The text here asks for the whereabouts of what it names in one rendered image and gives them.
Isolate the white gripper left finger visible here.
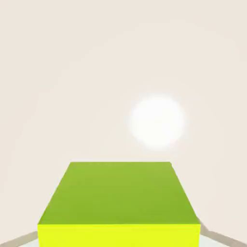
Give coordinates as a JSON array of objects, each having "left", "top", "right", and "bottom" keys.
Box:
[{"left": 0, "top": 231, "right": 39, "bottom": 247}]

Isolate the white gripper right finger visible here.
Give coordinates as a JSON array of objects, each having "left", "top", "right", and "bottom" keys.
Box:
[{"left": 200, "top": 221, "right": 247, "bottom": 247}]

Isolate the small lime yellow cube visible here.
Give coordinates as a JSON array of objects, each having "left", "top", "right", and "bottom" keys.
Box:
[{"left": 37, "top": 161, "right": 202, "bottom": 247}]

